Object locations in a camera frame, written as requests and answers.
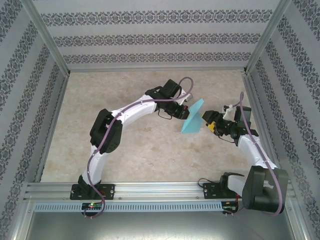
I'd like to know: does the thin black left gripper cable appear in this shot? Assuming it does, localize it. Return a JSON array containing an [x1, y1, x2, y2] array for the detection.
[[157, 109, 173, 120]]

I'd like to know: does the teal cloth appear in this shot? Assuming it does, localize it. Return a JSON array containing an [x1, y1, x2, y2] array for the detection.
[[180, 99, 205, 135]]

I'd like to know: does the thin black right gripper cable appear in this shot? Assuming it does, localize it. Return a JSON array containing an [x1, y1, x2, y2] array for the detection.
[[217, 132, 236, 143]]

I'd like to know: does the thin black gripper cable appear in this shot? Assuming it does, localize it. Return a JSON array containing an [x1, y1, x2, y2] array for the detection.
[[217, 132, 236, 143], [157, 109, 173, 120]]

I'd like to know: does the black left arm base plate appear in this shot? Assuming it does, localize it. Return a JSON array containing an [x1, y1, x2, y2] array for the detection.
[[70, 183, 116, 201]]

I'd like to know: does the aluminium side rail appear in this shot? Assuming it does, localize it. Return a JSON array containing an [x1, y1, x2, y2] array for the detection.
[[240, 71, 286, 181], [33, 72, 71, 183]]

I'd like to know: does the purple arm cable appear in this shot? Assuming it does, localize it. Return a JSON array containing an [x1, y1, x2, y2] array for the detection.
[[224, 91, 286, 216], [83, 76, 195, 220]]

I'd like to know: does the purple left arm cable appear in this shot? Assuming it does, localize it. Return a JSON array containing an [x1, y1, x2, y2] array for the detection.
[[83, 76, 195, 220]]

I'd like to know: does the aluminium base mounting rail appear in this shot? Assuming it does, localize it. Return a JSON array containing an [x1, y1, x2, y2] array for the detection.
[[23, 181, 298, 201]]

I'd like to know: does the grey sheet metal panel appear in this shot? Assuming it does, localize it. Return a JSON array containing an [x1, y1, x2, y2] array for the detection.
[[9, 198, 312, 240]]

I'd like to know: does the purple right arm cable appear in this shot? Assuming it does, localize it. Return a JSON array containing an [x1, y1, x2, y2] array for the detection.
[[224, 91, 286, 216]]

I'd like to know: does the slotted grey cable duct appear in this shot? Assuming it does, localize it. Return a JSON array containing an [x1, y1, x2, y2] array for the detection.
[[33, 201, 224, 213]]

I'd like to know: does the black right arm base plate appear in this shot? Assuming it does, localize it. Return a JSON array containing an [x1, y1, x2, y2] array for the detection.
[[202, 182, 242, 200]]

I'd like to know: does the aluminium frame post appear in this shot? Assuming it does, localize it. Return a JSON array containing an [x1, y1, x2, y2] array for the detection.
[[242, 0, 294, 75], [21, 0, 71, 76]]

